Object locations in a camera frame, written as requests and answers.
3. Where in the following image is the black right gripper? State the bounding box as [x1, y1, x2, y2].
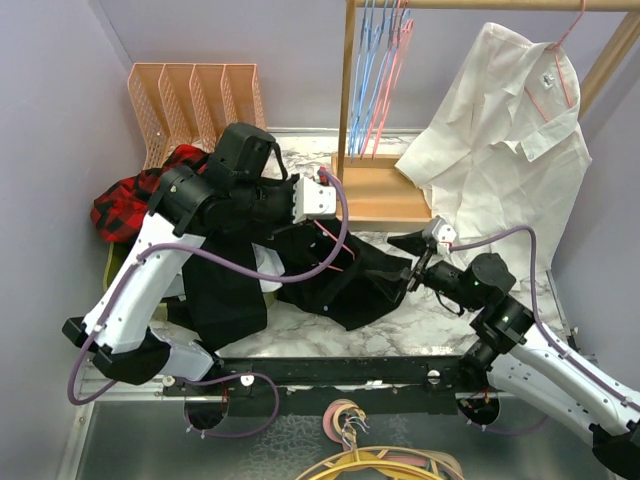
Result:
[366, 229, 482, 312]

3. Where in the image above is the pink wire hanger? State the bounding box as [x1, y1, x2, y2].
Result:
[312, 222, 356, 274]

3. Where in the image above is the black button shirt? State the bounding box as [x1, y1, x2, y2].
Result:
[182, 218, 411, 350]

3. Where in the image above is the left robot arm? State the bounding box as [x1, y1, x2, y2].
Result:
[63, 122, 302, 395]

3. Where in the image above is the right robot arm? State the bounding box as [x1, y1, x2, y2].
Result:
[367, 230, 639, 479]

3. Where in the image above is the white crumpled shirt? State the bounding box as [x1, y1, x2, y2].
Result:
[164, 244, 285, 300]

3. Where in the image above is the red black plaid shirt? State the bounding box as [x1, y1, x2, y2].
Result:
[90, 144, 208, 244]

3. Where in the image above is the white hanging shirt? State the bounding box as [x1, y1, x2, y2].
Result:
[396, 23, 592, 280]

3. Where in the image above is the pink hanger pile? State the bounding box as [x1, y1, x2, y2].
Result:
[322, 399, 464, 479]

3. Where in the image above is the yellow hanger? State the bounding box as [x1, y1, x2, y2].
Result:
[297, 444, 439, 479]

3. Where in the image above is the blue hanger bundle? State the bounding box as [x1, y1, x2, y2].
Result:
[347, 1, 399, 160]

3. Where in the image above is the pink hanger bundle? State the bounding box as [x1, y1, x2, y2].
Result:
[356, 1, 414, 158]

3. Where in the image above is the pink hanger holding shirt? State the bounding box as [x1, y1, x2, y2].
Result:
[545, 0, 588, 109]

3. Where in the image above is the wooden clothes rack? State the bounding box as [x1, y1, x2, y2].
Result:
[332, 1, 639, 231]

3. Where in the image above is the peach file organizer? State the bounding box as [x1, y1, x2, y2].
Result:
[127, 63, 266, 169]

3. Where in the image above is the green laundry basket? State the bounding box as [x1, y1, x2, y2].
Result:
[103, 243, 279, 307]

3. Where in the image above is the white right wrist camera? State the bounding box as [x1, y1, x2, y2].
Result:
[422, 216, 457, 256]

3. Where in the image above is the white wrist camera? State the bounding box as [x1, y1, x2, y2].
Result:
[422, 216, 457, 256]
[292, 176, 338, 224]

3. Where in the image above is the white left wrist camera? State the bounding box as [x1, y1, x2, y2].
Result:
[292, 176, 338, 224]

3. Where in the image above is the black mounting rail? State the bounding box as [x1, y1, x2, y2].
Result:
[163, 355, 497, 417]

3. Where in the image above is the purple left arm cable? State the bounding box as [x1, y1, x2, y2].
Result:
[67, 167, 350, 440]

